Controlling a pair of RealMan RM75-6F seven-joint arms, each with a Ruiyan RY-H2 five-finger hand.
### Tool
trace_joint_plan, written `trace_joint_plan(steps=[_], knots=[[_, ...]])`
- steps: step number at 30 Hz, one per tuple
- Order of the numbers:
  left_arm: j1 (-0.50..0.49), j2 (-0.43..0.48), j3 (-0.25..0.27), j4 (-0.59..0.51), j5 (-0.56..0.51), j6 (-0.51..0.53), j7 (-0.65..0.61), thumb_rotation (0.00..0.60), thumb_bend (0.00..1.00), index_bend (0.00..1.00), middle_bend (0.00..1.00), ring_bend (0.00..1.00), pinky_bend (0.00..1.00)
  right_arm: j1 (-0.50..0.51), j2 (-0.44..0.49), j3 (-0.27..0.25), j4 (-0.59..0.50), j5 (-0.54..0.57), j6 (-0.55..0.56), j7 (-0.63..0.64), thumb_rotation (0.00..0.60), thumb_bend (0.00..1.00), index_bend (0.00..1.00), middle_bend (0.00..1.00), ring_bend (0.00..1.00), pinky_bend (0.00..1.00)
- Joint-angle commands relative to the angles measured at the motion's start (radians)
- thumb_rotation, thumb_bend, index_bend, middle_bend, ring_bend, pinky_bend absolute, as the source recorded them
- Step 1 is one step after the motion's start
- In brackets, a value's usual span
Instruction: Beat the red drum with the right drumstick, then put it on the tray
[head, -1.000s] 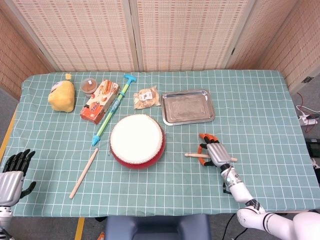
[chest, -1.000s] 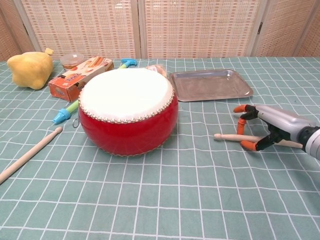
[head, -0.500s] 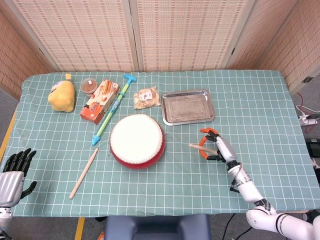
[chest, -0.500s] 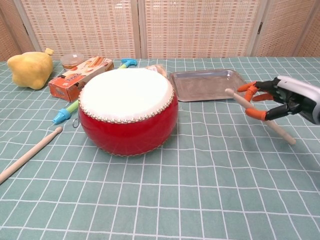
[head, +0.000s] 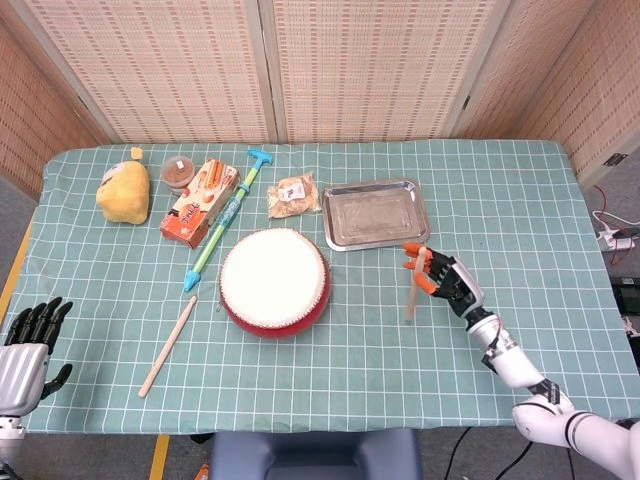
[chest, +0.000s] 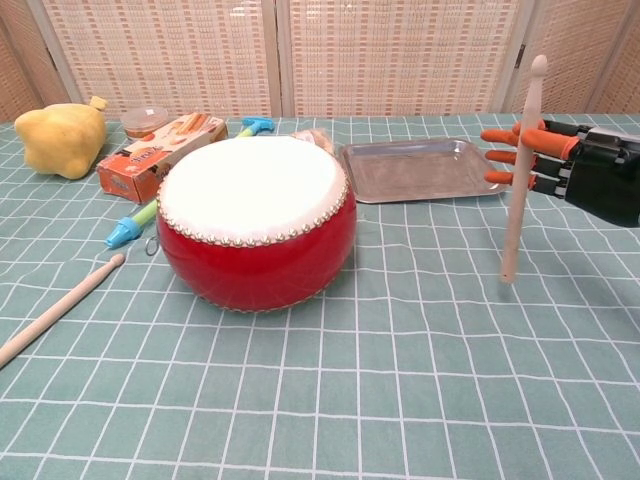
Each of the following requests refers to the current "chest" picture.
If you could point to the stainless steel tray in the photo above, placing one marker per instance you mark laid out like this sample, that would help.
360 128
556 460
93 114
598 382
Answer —
415 165

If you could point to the clear cup brown contents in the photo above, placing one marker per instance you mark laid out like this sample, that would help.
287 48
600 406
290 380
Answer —
142 122

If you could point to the yellow plush toy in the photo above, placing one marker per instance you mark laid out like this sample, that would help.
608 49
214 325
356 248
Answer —
60 140

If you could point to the green blue water squirter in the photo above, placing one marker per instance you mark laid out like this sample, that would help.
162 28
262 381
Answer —
125 232

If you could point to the bamboo folding screen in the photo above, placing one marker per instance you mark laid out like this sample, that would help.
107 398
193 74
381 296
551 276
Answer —
175 60

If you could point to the wooden drumstick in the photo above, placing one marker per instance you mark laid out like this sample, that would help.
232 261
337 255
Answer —
520 185
60 310

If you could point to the orange biscuit box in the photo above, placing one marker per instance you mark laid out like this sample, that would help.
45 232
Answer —
145 165

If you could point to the green checked tablecloth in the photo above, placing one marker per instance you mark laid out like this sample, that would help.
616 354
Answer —
400 350

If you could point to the silver right hand orange fingertips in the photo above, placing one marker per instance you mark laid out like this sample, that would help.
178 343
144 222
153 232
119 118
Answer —
600 175

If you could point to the red drum white skin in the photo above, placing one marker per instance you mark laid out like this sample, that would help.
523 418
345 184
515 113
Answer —
250 250

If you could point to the clear bag of snacks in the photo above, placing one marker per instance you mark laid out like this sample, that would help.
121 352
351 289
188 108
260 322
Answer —
315 137

